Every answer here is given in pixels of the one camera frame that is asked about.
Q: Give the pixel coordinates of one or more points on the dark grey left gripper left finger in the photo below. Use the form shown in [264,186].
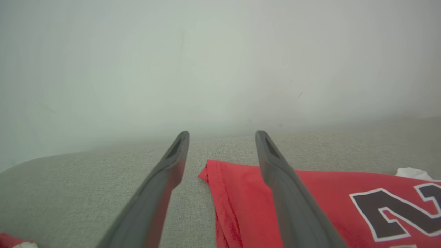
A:
[151,199]

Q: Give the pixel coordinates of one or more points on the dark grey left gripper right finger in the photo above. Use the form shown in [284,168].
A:
[293,203]

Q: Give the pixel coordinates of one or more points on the red shorts white stripe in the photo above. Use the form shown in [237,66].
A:
[10,241]

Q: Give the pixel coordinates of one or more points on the red basketball jersey white trim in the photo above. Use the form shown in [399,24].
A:
[330,193]

